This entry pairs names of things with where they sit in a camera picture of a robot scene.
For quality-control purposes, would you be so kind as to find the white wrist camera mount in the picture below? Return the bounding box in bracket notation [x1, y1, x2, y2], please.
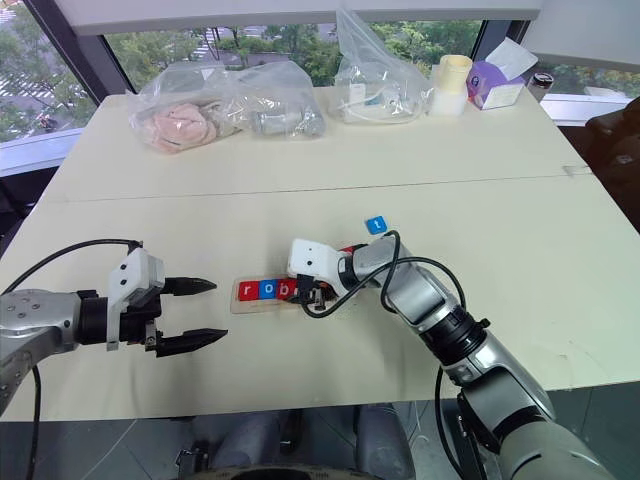
[106, 248, 166, 352]
[286, 238, 347, 297]

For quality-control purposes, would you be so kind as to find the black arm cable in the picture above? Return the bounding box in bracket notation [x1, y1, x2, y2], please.
[299, 229, 468, 480]
[0, 238, 144, 480]

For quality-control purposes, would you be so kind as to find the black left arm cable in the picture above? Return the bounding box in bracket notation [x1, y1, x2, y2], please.
[0, 238, 144, 480]

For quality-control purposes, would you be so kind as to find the clear bag with grey item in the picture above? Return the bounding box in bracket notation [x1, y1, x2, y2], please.
[223, 60, 330, 143]

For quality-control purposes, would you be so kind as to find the dark window frame post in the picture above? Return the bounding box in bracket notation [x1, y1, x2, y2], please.
[28, 0, 132, 107]

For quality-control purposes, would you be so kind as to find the clear bag with white items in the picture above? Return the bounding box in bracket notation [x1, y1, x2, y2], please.
[326, 8, 437, 127]

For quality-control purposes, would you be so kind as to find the cream and white cup stack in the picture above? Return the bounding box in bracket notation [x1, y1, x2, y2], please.
[429, 54, 473, 118]

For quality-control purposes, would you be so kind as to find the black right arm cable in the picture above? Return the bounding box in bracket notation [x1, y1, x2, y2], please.
[299, 229, 468, 480]

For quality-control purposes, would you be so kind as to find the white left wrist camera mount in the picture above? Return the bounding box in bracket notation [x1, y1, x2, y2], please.
[106, 248, 166, 352]

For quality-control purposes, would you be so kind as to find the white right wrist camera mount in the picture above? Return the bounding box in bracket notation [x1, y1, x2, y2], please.
[286, 238, 347, 297]

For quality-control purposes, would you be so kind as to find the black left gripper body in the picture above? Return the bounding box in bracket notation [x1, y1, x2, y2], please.
[117, 293, 167, 353]

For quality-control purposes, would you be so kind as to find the dark brown chair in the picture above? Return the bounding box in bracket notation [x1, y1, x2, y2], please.
[581, 96, 640, 214]

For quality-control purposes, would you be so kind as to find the dark lidded jar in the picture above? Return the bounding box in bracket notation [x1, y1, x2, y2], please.
[529, 71, 554, 104]

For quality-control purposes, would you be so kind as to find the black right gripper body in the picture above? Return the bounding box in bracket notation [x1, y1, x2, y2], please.
[291, 273, 331, 308]

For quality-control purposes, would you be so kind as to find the wooden letter tray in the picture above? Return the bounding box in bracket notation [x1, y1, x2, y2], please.
[230, 276, 353, 317]

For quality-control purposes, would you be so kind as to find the clear bag with pink items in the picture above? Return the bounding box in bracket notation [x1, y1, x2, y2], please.
[128, 62, 251, 157]

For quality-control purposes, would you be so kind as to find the dark rounded grey shape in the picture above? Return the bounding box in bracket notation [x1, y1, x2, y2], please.
[355, 402, 417, 480]

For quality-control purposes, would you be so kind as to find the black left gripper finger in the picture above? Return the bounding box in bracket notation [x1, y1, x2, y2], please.
[154, 328, 230, 359]
[160, 275, 218, 298]

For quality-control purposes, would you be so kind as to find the purple tissue box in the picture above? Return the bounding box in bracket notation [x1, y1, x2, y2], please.
[465, 36, 540, 112]

